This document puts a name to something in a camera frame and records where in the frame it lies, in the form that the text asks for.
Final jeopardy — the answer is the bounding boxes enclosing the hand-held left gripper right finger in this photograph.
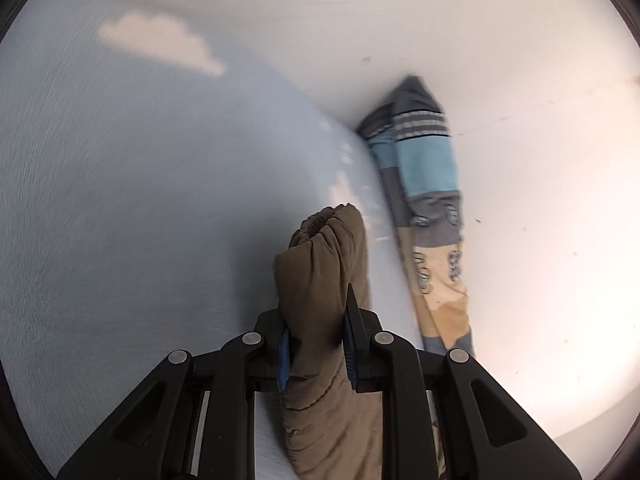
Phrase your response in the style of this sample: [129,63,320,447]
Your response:
[341,284,584,480]

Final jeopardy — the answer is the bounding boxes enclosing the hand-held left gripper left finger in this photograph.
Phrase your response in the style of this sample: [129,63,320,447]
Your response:
[56,309,292,480]

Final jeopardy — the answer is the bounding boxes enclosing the brown quilted jacket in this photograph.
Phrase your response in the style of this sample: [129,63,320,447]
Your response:
[272,203,386,480]

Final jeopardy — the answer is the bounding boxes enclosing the patchwork printed duvet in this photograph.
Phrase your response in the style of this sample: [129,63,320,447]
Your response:
[357,76,476,478]

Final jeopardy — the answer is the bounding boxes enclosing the blue cloud print bed sheet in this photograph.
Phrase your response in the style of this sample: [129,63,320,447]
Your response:
[0,0,426,480]

